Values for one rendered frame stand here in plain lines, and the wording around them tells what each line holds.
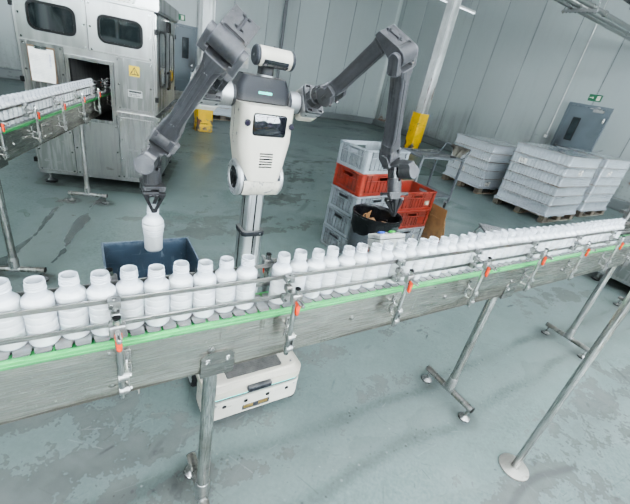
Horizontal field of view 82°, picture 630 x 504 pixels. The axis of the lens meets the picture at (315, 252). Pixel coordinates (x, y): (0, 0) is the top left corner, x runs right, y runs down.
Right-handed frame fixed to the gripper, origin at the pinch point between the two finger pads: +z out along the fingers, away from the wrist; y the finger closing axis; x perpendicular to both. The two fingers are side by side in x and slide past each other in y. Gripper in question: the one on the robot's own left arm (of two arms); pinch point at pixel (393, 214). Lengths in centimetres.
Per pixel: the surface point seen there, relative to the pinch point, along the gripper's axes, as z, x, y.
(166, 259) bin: 18, 46, -83
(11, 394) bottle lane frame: 34, -14, -126
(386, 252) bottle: 11.7, -17.4, -19.5
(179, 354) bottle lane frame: 33, -14, -90
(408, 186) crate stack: -15, 214, 229
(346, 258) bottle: 11.9, -18.0, -37.5
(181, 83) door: -344, 1127, 167
